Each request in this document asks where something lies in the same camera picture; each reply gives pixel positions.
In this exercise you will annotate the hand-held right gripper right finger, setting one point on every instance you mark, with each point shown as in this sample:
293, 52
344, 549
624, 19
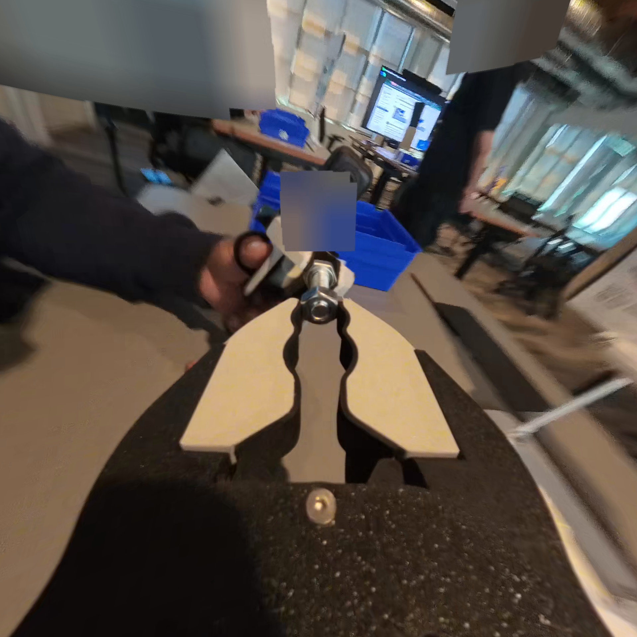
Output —
393, 393

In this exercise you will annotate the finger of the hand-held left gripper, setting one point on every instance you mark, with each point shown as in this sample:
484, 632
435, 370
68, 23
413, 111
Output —
301, 262
345, 281

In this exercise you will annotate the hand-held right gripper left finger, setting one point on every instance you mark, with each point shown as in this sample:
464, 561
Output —
249, 393

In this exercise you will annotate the steel bolt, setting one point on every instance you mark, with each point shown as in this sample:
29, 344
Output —
321, 273

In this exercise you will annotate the blue plastic bin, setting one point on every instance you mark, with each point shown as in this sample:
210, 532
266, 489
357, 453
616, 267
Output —
383, 254

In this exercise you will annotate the person's left forearm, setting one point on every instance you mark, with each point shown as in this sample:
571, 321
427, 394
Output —
99, 234

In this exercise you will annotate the person's left hand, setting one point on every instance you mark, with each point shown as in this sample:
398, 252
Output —
219, 283

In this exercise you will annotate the black office chair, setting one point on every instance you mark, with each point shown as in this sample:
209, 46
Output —
353, 169

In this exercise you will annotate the small blue storage bin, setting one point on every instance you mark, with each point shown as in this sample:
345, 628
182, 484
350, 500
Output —
283, 129

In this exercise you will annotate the long wooden office table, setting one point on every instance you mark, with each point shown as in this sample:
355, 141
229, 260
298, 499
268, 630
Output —
502, 221

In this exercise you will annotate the large display screen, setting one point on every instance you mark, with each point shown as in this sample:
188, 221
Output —
398, 109

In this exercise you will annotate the wooden document stand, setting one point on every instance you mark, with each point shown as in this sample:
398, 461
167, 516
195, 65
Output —
572, 473

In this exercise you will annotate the printed instruction sheet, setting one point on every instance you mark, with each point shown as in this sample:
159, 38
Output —
607, 298

